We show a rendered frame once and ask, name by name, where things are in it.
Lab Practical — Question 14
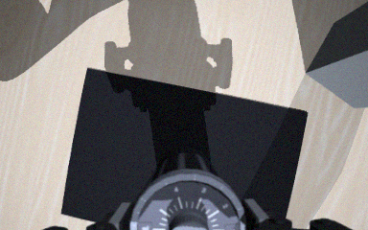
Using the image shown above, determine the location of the black rectangular mat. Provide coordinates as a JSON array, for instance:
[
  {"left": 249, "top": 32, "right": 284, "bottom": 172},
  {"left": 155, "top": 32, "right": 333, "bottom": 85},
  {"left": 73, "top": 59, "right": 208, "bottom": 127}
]
[{"left": 61, "top": 68, "right": 308, "bottom": 222}]

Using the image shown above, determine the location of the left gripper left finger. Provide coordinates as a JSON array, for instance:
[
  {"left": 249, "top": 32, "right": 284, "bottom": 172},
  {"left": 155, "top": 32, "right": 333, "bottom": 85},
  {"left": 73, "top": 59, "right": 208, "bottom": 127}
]
[{"left": 42, "top": 202, "right": 135, "bottom": 230}]

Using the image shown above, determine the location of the white rectangular block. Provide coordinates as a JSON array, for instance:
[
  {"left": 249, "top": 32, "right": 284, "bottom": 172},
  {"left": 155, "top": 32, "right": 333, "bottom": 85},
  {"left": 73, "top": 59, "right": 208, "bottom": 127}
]
[{"left": 306, "top": 2, "right": 368, "bottom": 108}]

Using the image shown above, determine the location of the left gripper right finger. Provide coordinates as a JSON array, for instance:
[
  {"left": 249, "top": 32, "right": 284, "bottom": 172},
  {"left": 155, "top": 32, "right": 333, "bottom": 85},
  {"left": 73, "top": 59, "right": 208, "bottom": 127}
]
[{"left": 241, "top": 199, "right": 353, "bottom": 230}]

